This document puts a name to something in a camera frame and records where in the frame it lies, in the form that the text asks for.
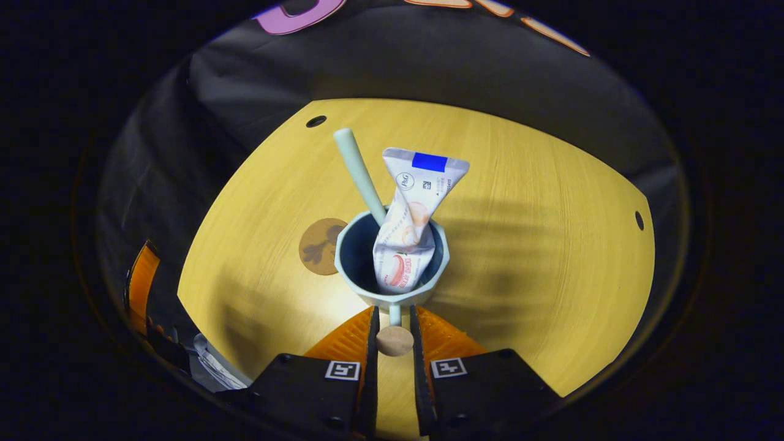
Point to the light blue cup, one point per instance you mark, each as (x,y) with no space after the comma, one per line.
(352,251)

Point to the wooden desktop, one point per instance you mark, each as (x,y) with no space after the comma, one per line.
(520,245)

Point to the round cork coaster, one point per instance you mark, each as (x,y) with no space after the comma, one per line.
(315,248)

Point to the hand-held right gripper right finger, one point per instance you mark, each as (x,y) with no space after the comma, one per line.
(419,392)

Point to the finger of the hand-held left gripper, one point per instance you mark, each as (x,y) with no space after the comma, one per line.
(141,288)

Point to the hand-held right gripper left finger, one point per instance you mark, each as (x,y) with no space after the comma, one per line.
(370,392)

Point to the white toothpaste tube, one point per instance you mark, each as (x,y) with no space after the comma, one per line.
(416,208)

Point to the black backdrop cloth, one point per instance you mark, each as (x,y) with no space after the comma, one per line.
(429,61)

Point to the pale green toothbrush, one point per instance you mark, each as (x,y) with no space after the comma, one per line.
(358,171)

